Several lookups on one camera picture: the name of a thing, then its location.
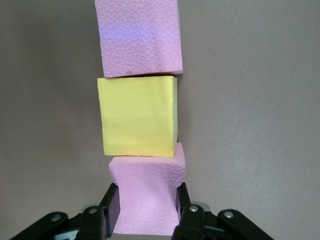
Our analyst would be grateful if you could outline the yellow foam cube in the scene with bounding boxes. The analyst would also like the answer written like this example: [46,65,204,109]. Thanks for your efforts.
[96,76,179,158]

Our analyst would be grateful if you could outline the pink foam cube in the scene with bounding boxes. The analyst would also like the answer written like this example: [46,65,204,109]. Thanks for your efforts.
[109,142,187,237]
[94,0,185,78]

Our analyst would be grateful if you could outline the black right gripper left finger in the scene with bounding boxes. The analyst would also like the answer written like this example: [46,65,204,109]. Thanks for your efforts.
[9,183,122,240]

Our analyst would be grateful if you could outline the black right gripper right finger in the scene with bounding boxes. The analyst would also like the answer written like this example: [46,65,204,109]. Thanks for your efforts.
[171,182,273,240]

